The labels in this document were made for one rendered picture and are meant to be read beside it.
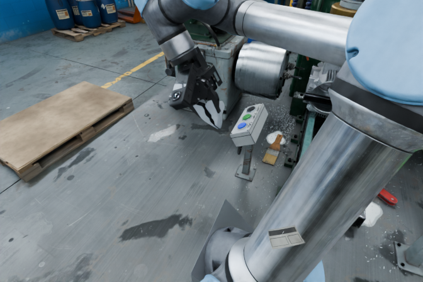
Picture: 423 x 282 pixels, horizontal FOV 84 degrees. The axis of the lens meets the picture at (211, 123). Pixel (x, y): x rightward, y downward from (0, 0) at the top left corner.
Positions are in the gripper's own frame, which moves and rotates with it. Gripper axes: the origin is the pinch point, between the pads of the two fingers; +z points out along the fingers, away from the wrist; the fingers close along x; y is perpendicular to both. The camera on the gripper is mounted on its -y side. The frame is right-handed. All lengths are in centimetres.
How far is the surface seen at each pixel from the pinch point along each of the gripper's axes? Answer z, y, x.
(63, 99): -24, 89, 238
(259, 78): 7.0, 46.5, 3.5
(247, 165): 27.4, 14.9, 7.9
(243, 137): 10.1, 7.8, -1.0
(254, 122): 8.8, 13.2, -3.6
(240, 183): 32.1, 10.4, 11.8
